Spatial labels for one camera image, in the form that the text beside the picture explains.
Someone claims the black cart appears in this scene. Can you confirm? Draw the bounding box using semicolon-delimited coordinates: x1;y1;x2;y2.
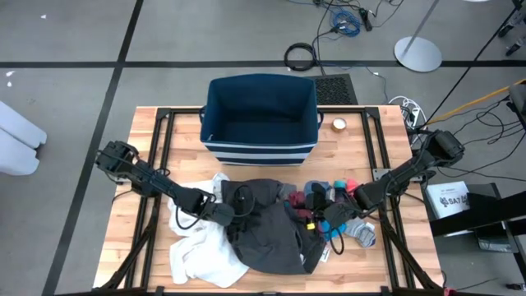
429;183;526;284

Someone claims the teal purple black sock bundle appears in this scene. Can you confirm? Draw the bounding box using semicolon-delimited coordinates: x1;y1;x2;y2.
332;178;349;202

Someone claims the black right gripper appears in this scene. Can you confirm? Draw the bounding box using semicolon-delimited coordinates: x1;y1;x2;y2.
307;183;359;230

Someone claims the dusty blue garment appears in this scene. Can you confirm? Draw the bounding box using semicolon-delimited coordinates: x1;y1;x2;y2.
303;179;335;198

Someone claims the yellow pole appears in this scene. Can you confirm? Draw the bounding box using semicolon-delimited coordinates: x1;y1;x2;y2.
427;77;526;124

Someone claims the black metal table frame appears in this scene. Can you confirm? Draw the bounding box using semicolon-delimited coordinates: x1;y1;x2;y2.
94;106;445;296

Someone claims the grey round stand base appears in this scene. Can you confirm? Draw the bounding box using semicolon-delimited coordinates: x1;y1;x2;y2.
393;0;443;73

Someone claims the bright blue knit garment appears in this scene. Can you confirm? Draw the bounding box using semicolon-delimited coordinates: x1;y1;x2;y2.
319;220;348;242

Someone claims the white power strip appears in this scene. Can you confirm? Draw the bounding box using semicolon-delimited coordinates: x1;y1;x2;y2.
388;95;424;128

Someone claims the white printed cardboard box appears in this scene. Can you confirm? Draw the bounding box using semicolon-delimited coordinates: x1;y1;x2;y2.
425;180;472;219

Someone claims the coiled blue cable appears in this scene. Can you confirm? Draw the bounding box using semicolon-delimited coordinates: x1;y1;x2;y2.
328;8;362;38

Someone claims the black power strip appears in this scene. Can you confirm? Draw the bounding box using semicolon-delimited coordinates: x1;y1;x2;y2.
359;7;374;32

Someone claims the grey patterned sock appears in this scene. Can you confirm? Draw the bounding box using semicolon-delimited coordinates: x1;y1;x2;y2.
344;217;377;248

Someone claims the black perforated floor mat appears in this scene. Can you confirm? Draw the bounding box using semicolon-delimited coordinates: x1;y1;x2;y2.
307;73;358;106

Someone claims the large white thin cloth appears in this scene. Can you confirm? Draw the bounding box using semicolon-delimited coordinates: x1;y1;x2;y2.
167;172;251;289

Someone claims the coiled black cable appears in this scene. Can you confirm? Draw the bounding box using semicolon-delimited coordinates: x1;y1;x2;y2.
284;42;317;72

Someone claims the navy white striped fabric basket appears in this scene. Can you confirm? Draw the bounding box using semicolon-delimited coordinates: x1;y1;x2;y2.
198;72;325;168

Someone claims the dark grey garment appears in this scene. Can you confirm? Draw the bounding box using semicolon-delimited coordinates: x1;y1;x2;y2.
220;178;328;275

